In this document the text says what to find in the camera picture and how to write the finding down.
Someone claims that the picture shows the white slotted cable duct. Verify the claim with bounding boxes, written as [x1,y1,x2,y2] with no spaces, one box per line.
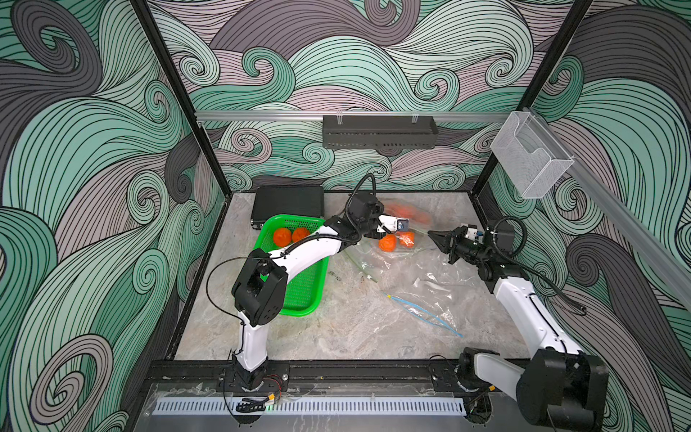
[152,396,466,417]

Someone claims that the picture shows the orange fruit taken out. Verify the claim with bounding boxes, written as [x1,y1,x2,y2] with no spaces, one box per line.
[273,228,293,248]

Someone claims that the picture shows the green plastic basket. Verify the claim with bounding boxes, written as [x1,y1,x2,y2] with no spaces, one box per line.
[255,215,329,317]

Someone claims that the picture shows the blue-zip bag of oranges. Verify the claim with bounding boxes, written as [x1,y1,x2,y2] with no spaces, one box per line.
[383,275,464,338]

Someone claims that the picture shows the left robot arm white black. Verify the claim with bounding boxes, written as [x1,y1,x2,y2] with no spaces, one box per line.
[216,174,397,390]

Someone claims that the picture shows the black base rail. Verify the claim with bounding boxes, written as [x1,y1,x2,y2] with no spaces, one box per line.
[141,358,573,394]

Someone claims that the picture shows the aluminium wall rail right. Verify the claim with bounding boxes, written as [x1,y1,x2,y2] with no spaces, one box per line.
[520,108,690,310]

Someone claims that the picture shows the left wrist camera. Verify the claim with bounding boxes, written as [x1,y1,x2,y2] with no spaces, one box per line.
[377,214,410,234]

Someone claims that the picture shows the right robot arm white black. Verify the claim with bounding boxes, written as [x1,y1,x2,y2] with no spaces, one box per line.
[428,216,609,431]

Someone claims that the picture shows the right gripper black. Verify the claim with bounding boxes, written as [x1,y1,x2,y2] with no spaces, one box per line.
[429,226,489,266]

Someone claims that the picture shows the aluminium wall rail back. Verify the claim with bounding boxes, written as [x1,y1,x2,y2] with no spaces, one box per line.
[194,110,510,123]

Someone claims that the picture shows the green-zip bag of oranges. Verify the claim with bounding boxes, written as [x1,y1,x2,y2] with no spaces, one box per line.
[345,198,435,283]

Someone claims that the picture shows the clear acrylic wall holder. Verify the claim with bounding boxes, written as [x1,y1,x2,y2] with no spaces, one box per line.
[491,110,573,199]

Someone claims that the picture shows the black hard case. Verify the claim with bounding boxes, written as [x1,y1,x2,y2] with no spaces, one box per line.
[250,185,325,230]

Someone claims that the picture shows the black wall tray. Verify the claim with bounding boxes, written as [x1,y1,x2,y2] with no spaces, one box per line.
[322,116,439,152]

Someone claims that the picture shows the aluminium wall rail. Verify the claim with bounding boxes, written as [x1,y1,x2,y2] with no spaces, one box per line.
[194,110,510,123]
[520,108,690,310]

